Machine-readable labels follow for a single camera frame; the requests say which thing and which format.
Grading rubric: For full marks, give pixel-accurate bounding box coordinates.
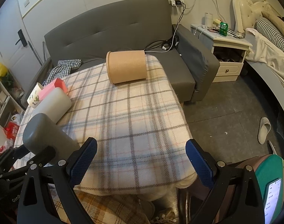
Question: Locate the white bedside cabinet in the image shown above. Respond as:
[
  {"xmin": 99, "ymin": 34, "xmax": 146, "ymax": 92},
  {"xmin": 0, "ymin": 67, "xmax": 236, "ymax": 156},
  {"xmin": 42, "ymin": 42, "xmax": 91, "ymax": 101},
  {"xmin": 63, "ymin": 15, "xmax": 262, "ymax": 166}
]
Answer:
[{"xmin": 191, "ymin": 24, "xmax": 252, "ymax": 83}]

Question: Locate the red bag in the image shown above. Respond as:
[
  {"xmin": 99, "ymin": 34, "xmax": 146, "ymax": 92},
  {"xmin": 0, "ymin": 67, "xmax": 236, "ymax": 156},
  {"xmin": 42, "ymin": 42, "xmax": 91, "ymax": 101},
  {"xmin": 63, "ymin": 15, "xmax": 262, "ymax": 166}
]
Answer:
[{"xmin": 4, "ymin": 121, "xmax": 19, "ymax": 141}]

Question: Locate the grey fabric sofa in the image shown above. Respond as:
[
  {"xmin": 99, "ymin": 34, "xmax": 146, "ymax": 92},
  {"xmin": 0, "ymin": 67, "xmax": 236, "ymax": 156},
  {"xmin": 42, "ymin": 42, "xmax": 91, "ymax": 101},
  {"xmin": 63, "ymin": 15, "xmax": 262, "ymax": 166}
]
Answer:
[{"xmin": 25, "ymin": 0, "xmax": 220, "ymax": 103}]

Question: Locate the white floral ceramic cup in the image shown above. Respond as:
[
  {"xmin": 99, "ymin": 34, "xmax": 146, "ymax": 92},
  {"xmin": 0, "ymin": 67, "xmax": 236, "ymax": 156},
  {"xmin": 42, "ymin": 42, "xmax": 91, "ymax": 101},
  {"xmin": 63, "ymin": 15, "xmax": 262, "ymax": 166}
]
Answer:
[{"xmin": 27, "ymin": 83, "xmax": 44, "ymax": 108}]

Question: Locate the white storage shelf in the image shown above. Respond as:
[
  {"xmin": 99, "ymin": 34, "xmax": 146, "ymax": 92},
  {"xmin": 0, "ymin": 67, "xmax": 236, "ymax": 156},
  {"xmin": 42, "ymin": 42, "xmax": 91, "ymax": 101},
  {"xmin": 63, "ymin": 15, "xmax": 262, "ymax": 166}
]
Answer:
[{"xmin": 0, "ymin": 81, "xmax": 24, "ymax": 128}]

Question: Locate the pink plastic cup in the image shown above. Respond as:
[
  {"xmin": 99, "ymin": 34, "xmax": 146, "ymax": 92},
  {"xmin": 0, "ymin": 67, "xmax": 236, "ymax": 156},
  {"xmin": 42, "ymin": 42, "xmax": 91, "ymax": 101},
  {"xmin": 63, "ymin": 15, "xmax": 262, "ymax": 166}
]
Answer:
[{"xmin": 38, "ymin": 78, "xmax": 67, "ymax": 101}]

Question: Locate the white cylindrical container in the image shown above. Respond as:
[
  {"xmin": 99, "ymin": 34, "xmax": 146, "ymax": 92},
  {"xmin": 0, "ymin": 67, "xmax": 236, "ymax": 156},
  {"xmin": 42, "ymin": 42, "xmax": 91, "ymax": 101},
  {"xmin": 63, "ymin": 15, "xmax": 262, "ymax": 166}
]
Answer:
[{"xmin": 204, "ymin": 13, "xmax": 213, "ymax": 28}]

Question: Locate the white slipper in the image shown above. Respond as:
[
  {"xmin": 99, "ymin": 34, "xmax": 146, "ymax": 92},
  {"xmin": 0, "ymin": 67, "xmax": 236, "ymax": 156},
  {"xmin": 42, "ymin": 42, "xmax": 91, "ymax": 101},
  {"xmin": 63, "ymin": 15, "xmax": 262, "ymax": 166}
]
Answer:
[{"xmin": 257, "ymin": 117, "xmax": 271, "ymax": 145}]

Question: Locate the black charging cable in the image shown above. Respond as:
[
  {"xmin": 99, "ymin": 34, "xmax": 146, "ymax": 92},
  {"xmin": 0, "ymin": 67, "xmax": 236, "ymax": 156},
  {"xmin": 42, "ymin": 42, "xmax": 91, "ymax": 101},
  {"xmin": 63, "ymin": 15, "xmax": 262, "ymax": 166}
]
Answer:
[{"xmin": 143, "ymin": 1, "xmax": 187, "ymax": 53}]

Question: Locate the teal cushion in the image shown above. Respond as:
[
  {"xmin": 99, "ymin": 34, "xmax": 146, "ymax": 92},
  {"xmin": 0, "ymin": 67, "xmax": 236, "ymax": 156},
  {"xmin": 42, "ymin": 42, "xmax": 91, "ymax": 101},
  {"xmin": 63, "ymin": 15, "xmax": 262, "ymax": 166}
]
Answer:
[{"xmin": 255, "ymin": 154, "xmax": 284, "ymax": 219}]

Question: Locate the grey plastic cup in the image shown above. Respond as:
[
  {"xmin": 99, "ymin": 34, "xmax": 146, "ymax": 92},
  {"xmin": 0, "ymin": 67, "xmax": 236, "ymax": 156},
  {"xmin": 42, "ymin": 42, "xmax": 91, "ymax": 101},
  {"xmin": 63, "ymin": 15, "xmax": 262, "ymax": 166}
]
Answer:
[{"xmin": 22, "ymin": 113, "xmax": 80, "ymax": 165}]

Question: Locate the checkered pillow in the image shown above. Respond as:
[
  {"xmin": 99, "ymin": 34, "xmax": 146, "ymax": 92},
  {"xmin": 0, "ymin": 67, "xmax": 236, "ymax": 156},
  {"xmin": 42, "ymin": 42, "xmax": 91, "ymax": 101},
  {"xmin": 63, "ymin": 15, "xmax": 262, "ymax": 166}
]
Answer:
[{"xmin": 256, "ymin": 17, "xmax": 284, "ymax": 52}]

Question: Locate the plaid blanket table cover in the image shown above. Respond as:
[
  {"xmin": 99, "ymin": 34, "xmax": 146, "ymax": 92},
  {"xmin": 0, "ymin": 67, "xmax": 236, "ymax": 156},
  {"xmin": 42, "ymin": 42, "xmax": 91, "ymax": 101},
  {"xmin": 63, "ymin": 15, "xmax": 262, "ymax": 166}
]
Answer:
[{"xmin": 15, "ymin": 55, "xmax": 197, "ymax": 199}]

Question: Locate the black door handle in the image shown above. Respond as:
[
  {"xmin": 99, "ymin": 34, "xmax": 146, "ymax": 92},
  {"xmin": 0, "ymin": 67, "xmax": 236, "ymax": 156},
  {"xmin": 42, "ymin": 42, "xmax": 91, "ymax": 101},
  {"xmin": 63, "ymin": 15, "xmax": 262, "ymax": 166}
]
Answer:
[{"xmin": 15, "ymin": 29, "xmax": 27, "ymax": 47}]

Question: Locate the green soda can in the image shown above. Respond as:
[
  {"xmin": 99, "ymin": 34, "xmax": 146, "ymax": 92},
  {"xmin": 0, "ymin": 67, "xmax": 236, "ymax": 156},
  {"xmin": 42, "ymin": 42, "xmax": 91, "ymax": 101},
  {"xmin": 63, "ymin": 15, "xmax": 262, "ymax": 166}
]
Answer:
[{"xmin": 219, "ymin": 22, "xmax": 228, "ymax": 37}]

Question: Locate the white plastic cup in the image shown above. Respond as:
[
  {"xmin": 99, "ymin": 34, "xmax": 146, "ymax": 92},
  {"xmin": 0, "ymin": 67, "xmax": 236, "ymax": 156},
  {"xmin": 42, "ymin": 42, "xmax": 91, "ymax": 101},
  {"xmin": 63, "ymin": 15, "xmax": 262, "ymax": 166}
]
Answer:
[{"xmin": 32, "ymin": 88, "xmax": 72, "ymax": 123}]

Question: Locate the checkered cloth on sofa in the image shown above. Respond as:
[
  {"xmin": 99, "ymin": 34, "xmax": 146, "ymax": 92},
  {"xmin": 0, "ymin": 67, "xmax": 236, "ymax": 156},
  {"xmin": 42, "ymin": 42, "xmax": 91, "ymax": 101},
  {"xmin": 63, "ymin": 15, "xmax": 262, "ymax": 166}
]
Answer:
[{"xmin": 43, "ymin": 59, "xmax": 82, "ymax": 86}]

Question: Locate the white bed with bedding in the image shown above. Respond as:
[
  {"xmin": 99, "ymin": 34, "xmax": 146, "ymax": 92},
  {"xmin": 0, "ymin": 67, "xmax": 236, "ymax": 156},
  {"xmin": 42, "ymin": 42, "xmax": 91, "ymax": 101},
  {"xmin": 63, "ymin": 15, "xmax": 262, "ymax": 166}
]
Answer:
[{"xmin": 232, "ymin": 0, "xmax": 284, "ymax": 111}]

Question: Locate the brown cork cup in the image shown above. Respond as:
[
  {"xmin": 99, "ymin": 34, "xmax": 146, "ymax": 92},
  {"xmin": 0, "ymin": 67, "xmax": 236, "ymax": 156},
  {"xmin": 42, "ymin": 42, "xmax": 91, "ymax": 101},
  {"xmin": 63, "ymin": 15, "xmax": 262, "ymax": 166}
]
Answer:
[{"xmin": 106, "ymin": 50, "xmax": 147, "ymax": 84}]

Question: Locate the smartphone with lit screen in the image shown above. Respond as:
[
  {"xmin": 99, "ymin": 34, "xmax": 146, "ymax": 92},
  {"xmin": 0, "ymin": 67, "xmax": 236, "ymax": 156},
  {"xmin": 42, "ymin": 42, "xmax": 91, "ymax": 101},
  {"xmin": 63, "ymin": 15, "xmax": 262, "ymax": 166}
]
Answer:
[{"xmin": 264, "ymin": 178, "xmax": 281, "ymax": 224}]

